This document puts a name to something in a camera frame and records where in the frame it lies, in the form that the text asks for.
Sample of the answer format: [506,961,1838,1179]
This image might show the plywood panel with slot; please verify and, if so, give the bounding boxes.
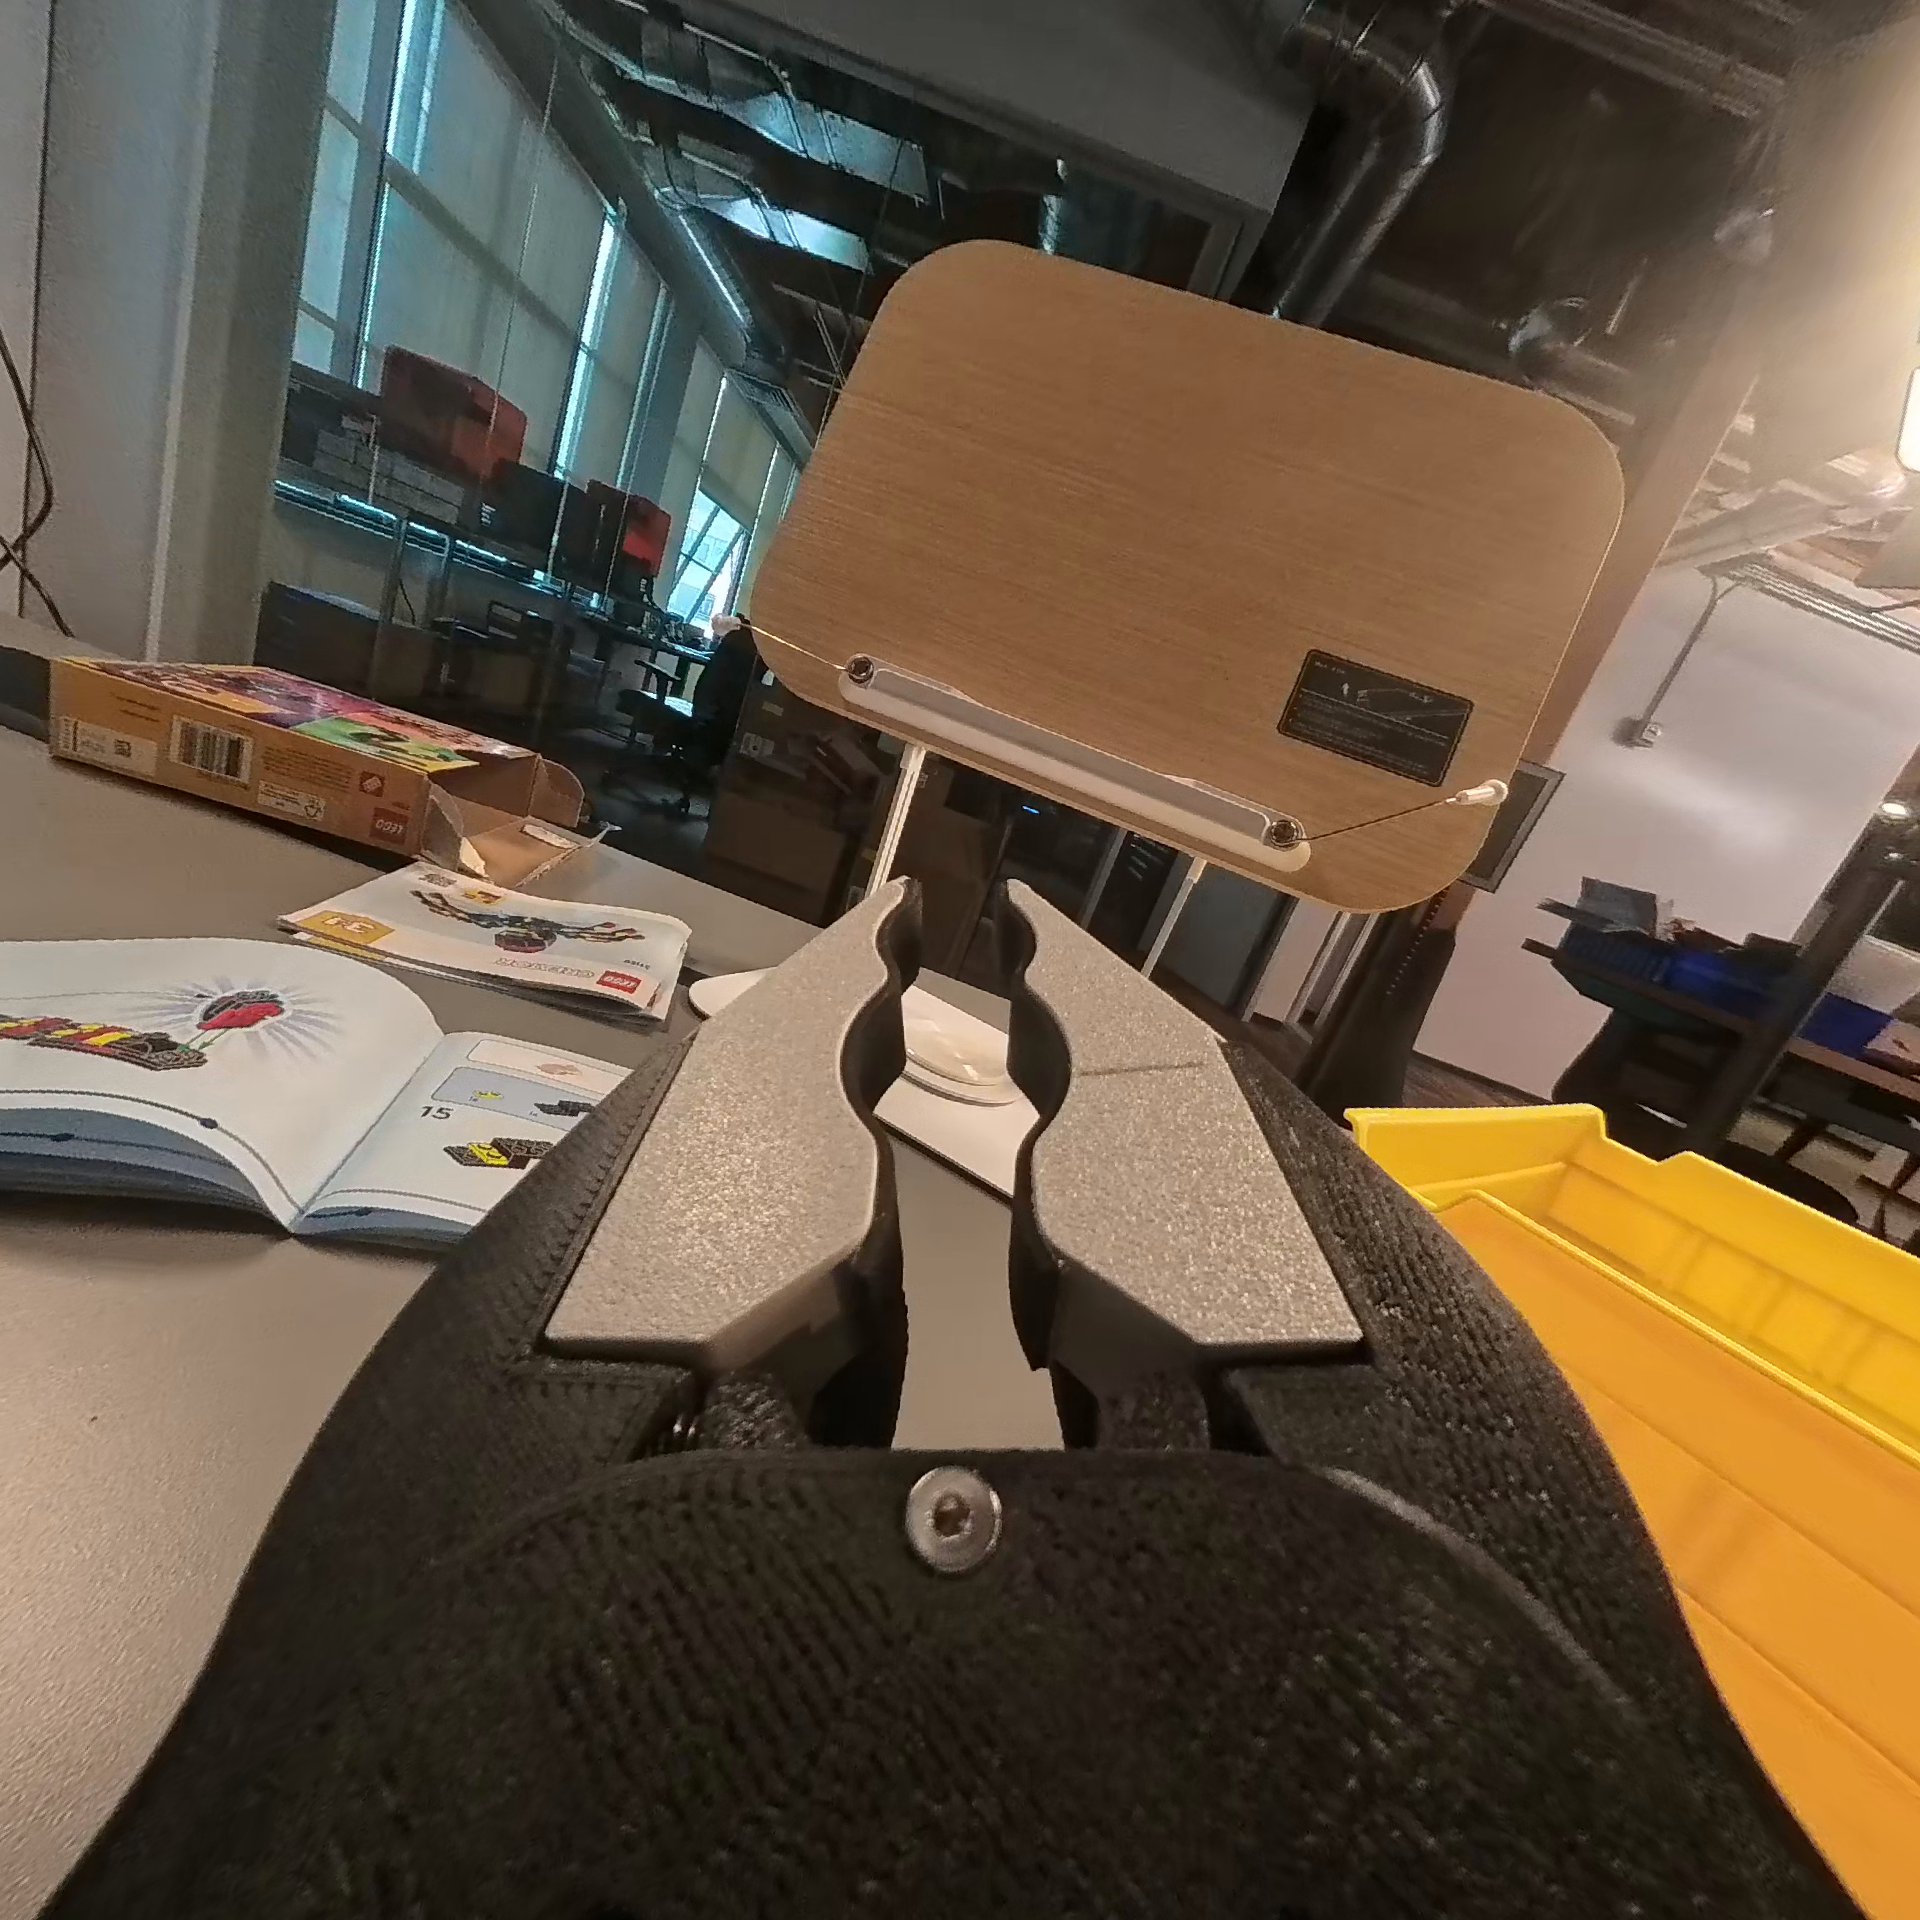
[744,241,1627,914]

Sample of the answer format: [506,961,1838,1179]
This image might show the lego instruction booklet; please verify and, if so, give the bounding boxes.
[0,939,641,1244]

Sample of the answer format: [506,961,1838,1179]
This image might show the orange cardboard box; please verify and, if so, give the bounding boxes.
[42,655,592,889]

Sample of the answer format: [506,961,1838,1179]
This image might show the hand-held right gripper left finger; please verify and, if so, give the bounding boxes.
[540,881,921,1419]

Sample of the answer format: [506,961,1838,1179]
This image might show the white cable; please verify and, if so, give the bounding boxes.
[858,745,932,903]

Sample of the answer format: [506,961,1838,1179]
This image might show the yellow plastic bin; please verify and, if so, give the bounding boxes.
[1344,1102,1920,1920]

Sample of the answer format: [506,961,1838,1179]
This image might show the printed paper leaflet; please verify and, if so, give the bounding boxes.
[278,859,694,1032]

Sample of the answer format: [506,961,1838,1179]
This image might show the shelf with red boxes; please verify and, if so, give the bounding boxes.
[278,348,678,599]

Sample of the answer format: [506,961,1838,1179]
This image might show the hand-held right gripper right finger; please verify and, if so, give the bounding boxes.
[1003,881,1367,1371]

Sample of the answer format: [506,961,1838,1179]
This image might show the metal ventilation duct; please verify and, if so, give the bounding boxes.
[1273,0,1460,321]

